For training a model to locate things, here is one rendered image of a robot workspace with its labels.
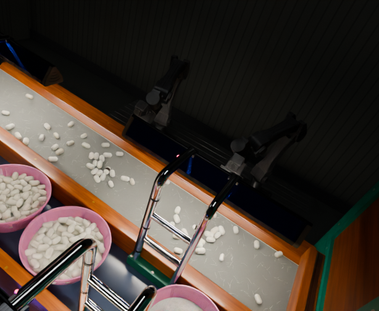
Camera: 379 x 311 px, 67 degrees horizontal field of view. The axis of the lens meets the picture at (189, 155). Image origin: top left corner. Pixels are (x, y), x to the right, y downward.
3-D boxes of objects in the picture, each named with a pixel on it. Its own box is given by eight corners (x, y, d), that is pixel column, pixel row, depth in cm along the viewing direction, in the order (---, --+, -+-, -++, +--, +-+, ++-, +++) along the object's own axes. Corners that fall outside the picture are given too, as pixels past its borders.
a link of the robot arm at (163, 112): (164, 126, 152) (186, 66, 142) (153, 121, 152) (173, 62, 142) (167, 124, 158) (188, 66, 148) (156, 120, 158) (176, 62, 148)
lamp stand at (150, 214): (157, 228, 114) (188, 141, 87) (199, 258, 109) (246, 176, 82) (126, 262, 100) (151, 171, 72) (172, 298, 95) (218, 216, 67)
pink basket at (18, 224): (20, 171, 116) (18, 153, 110) (67, 208, 109) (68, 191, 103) (-55, 209, 96) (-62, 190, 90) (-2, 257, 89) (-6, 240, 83)
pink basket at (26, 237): (50, 213, 106) (49, 196, 100) (119, 235, 107) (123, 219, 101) (1, 281, 85) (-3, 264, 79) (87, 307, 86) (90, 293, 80)
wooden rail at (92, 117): (21, 87, 173) (18, 58, 162) (294, 269, 130) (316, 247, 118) (1, 93, 164) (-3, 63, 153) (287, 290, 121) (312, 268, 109)
